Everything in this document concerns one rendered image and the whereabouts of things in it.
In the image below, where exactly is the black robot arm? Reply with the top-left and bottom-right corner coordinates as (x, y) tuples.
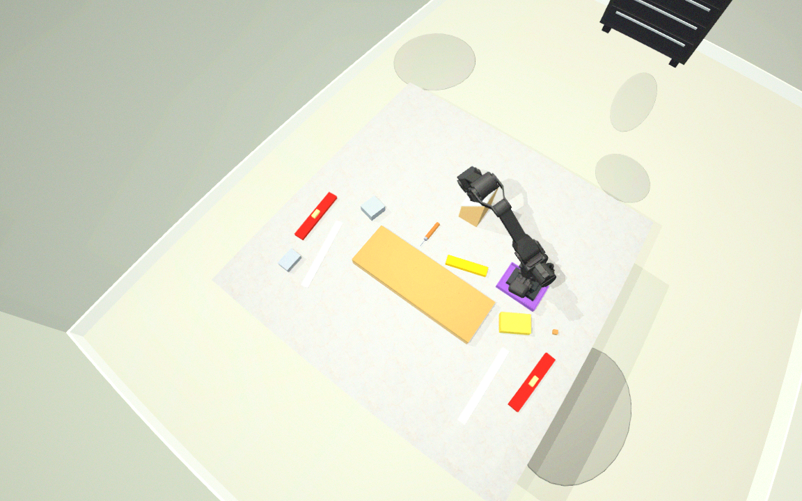
(457, 166), (556, 287)

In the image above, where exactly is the red flat bar with yellow rectangle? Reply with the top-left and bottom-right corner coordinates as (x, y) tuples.
(508, 353), (555, 412)
(295, 192), (338, 240)

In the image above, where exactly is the white flat strip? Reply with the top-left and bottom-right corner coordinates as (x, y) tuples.
(301, 221), (343, 288)
(458, 347), (509, 425)

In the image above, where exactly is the long wooden plank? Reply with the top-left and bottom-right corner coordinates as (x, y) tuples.
(352, 225), (495, 344)

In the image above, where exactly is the purple rectangular tray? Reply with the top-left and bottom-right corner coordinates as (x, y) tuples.
(496, 262), (549, 311)

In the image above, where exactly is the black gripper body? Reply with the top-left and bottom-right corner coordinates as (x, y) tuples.
(508, 264), (533, 298)

